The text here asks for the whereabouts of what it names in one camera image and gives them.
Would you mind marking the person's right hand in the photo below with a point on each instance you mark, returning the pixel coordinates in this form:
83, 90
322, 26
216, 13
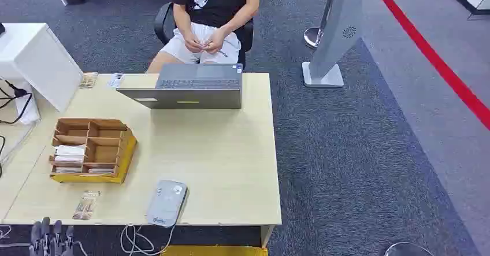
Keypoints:
192, 42

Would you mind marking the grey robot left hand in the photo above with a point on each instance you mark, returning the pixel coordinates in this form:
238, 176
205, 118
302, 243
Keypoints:
47, 239

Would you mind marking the person's left hand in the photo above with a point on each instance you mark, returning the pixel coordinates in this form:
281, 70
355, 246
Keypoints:
216, 41

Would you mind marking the black office chair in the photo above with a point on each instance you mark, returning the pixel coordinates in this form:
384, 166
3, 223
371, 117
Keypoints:
164, 22

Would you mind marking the person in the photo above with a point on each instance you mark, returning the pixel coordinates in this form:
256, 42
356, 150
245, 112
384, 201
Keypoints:
214, 1

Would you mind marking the grey laptop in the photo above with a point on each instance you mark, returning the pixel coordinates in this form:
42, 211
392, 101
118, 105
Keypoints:
191, 93

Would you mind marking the brown printed sleeved card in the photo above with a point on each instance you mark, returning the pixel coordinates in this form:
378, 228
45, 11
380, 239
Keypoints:
88, 80
86, 205

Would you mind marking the thin white card stack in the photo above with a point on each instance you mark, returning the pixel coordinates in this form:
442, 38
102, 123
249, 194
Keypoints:
101, 170
69, 169

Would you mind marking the pale blue sleeved card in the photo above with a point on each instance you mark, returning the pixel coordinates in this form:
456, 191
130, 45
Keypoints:
115, 81

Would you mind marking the thick white card stack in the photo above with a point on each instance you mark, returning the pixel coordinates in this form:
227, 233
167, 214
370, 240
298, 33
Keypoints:
70, 154

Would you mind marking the wooden compartment card box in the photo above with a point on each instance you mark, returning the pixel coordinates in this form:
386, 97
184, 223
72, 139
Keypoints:
103, 147

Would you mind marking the grey kiosk stand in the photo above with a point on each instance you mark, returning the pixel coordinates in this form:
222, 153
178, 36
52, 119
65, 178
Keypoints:
338, 28

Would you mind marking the grey card reader device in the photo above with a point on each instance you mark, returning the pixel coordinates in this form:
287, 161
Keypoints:
166, 203

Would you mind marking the white cabinet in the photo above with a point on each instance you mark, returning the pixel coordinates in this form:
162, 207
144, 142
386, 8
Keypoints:
42, 61

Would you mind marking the yellow box under desk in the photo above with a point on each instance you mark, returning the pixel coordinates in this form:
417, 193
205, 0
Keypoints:
214, 251

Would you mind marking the red barrier strip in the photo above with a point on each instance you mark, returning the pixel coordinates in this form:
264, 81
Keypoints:
432, 57

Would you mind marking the chrome round base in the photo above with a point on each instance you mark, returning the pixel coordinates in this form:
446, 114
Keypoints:
407, 249

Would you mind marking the chrome stanchion post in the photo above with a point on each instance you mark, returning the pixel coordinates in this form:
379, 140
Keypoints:
314, 36

